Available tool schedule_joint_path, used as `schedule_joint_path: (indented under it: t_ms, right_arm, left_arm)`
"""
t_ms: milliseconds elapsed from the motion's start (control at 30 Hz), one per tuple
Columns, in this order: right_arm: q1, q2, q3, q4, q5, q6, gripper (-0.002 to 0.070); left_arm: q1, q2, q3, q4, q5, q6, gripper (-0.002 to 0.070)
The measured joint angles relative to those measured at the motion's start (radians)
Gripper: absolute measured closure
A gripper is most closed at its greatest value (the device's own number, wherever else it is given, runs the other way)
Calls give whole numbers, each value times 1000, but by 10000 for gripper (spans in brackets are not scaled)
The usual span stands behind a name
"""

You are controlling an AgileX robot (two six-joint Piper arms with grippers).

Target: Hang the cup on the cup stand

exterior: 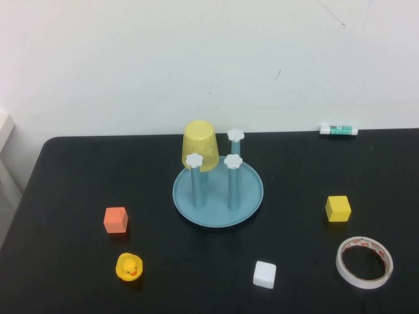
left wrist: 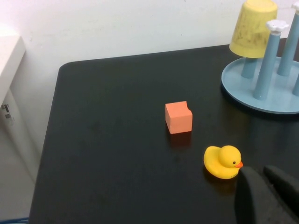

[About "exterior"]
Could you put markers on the yellow plastic cup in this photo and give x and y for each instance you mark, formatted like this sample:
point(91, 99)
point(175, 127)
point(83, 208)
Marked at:
point(199, 142)

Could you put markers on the white double-sided tape roll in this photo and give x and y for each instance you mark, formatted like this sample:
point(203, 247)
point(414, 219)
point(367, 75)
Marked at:
point(341, 266)

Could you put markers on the yellow rubber duck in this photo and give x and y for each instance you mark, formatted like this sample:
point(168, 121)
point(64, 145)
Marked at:
point(128, 267)

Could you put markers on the white green glue stick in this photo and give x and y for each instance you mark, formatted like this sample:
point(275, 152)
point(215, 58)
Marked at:
point(338, 130)

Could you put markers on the white shelf unit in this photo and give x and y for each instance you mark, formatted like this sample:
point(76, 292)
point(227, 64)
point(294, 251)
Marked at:
point(6, 131)

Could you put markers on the orange cube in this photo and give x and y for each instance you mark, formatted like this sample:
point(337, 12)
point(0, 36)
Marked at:
point(115, 221)

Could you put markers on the blue cup stand white caps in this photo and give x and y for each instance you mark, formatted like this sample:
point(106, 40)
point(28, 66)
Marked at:
point(216, 196)

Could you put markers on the white cube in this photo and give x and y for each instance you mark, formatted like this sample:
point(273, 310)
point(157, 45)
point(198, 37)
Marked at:
point(264, 275)

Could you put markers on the yellow cube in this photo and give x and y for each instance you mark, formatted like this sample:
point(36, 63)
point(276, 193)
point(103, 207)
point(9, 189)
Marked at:
point(339, 209)

